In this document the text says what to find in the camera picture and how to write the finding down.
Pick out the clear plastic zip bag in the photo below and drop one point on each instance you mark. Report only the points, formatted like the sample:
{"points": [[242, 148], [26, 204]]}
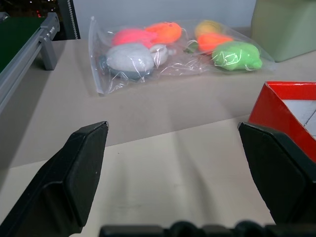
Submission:
{"points": [[172, 74]]}

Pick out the pink plush toy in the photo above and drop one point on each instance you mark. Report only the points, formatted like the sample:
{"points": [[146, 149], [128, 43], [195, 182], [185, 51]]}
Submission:
{"points": [[130, 37]]}

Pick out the large orange plush toy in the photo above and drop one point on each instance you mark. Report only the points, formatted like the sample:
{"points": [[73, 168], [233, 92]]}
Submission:
{"points": [[165, 32]]}

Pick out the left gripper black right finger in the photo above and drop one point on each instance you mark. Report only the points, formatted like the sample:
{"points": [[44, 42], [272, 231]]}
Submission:
{"points": [[284, 177]]}

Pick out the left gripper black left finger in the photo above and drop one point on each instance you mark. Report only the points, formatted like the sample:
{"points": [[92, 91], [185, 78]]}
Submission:
{"points": [[64, 177]]}

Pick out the white plush toy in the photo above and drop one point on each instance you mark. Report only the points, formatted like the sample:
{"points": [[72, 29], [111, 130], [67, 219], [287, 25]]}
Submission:
{"points": [[128, 58]]}

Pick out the yellow plush toy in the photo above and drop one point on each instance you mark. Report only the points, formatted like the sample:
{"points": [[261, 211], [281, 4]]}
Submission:
{"points": [[207, 28]]}

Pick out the green conveyor belt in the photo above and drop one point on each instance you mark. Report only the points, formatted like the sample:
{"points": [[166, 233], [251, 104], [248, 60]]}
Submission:
{"points": [[14, 37]]}

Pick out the grey plush toy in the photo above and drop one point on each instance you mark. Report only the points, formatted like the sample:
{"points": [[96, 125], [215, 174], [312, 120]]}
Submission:
{"points": [[126, 74]]}

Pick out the small orange plush toy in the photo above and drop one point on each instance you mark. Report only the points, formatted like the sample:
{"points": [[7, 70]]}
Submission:
{"points": [[212, 42]]}

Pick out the green plush toy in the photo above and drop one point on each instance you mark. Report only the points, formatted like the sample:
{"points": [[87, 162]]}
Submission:
{"points": [[234, 55]]}

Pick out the pale green plastic bin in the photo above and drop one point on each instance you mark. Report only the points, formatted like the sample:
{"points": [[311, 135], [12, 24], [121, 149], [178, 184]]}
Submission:
{"points": [[284, 29]]}

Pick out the red box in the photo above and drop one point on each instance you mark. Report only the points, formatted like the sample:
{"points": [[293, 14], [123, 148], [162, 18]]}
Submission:
{"points": [[266, 111]]}

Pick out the beige tablecloth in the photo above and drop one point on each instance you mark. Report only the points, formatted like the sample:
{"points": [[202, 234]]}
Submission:
{"points": [[172, 108]]}

